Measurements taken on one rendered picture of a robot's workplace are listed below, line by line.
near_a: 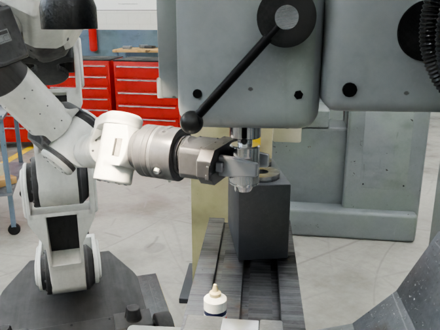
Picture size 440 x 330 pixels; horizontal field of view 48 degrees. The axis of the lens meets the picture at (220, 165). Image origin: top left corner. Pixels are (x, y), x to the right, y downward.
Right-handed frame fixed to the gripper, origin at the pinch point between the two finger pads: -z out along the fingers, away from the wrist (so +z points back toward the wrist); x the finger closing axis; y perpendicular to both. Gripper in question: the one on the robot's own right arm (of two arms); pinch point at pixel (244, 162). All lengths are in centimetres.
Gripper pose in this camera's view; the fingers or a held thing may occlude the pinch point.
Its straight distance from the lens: 77.5
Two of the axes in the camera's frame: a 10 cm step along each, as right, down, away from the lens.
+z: -9.2, -1.2, 3.7
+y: -0.1, 9.6, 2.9
